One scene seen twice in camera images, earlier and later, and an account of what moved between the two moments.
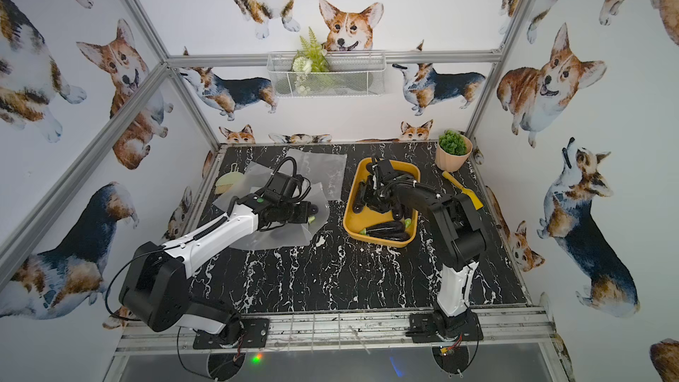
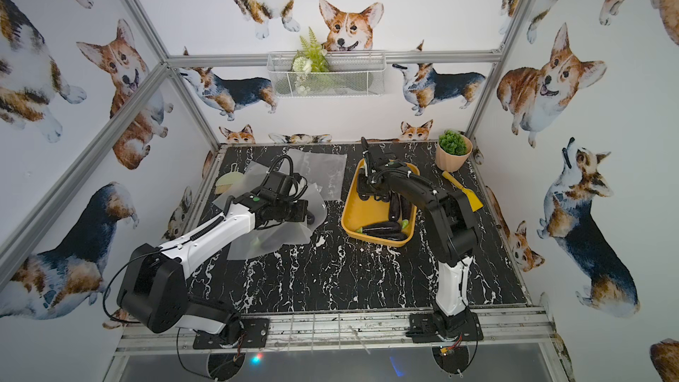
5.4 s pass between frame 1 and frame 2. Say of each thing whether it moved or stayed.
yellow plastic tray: stayed
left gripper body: stayed
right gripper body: moved
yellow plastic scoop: stayed
